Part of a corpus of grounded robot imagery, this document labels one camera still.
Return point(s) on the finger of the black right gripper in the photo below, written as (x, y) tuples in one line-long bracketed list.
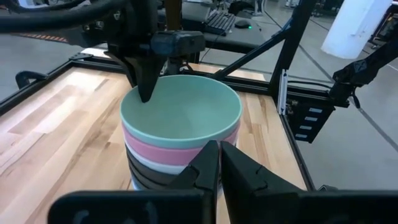
[(146, 77), (122, 65)]

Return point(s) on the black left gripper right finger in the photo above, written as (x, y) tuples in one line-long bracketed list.
[(248, 186)]

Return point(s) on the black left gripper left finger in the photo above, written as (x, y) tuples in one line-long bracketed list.
[(199, 177)]

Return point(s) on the white bowl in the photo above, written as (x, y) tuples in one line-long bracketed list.
[(155, 167)]

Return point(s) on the dark grey bowl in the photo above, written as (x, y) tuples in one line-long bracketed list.
[(146, 171), (143, 182)]

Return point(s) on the teal bowl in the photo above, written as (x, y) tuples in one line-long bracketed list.
[(186, 115)]

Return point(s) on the pink bowl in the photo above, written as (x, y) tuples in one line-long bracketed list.
[(149, 151)]

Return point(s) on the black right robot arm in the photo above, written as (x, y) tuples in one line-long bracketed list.
[(62, 15)]

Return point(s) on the light blue bowl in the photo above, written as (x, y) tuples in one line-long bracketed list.
[(136, 186)]

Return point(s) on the black computer keyboard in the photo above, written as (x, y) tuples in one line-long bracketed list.
[(219, 22)]

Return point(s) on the orange striped label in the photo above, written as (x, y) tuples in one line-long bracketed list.
[(43, 37)]

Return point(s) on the black control box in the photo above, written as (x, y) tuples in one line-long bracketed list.
[(308, 124)]

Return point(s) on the black computer mouse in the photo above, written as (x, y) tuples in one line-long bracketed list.
[(242, 24)]

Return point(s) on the dark grey desk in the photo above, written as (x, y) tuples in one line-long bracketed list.
[(245, 39)]

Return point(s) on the white pillar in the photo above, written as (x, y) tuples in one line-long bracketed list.
[(354, 28)]

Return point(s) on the brown wooden post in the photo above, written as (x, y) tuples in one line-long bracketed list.
[(173, 14)]

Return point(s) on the black corner bracket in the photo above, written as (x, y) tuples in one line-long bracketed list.
[(81, 56)]

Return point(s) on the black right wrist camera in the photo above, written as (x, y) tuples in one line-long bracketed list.
[(180, 43)]

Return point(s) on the white bracket strip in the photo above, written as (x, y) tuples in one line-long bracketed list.
[(282, 93)]

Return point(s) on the black table frame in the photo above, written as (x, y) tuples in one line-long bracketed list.
[(248, 85)]

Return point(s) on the black diagonal frame brace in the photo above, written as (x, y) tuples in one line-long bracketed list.
[(248, 56)]

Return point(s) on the black upright frame post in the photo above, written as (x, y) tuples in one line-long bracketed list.
[(293, 40)]

